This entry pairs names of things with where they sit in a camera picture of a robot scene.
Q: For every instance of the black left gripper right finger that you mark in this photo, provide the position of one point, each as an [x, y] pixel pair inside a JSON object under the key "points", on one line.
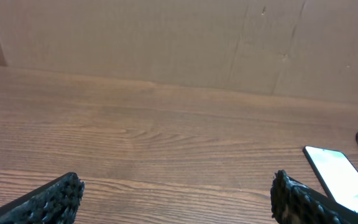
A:
{"points": [[295, 203]]}

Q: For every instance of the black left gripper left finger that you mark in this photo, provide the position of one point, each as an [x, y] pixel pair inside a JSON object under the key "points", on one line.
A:
{"points": [[55, 202]]}

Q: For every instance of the blue Galaxy smartphone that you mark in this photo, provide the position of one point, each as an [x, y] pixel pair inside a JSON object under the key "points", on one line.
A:
{"points": [[336, 174]]}

